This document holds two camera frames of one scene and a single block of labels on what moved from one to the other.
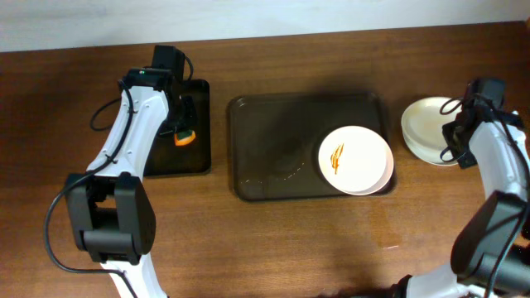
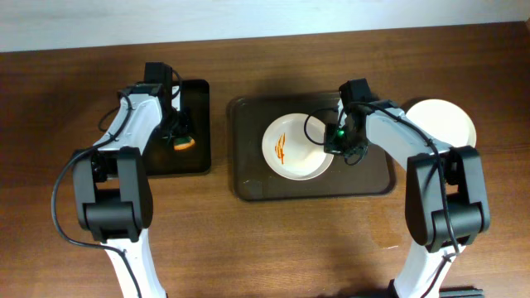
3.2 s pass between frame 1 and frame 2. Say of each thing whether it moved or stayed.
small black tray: stayed
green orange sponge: moved
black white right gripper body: moved
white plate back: stayed
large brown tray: stayed
